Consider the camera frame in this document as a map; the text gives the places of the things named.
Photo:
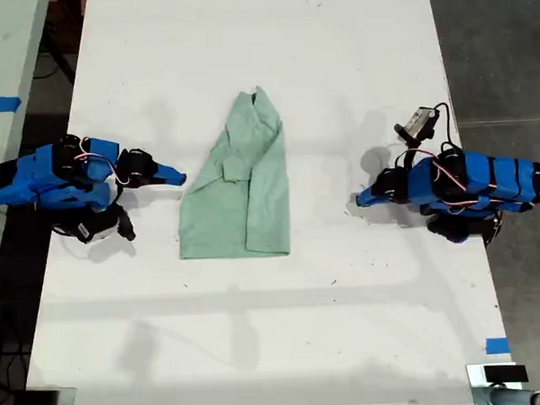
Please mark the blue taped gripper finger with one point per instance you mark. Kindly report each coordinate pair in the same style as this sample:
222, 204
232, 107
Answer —
170, 170
368, 201
168, 180
366, 193

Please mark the pale green T-shirt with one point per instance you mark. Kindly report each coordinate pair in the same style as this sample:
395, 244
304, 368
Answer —
234, 199

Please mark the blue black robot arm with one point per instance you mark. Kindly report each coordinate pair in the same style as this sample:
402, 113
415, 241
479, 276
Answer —
45, 178
484, 179

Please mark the white side table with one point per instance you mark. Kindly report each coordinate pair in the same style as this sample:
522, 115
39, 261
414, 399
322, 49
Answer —
0, 88

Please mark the short blue tape strip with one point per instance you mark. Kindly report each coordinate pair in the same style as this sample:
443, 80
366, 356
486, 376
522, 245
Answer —
497, 346

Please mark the small black box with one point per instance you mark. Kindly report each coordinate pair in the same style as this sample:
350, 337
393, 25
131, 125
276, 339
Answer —
505, 374
41, 398

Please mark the grey metal tube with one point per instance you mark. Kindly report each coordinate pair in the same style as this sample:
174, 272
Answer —
516, 398

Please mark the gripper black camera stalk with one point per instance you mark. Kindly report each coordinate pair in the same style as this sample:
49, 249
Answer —
411, 153
126, 224

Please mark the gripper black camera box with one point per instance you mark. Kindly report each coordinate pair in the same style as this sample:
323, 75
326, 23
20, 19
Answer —
418, 122
96, 228

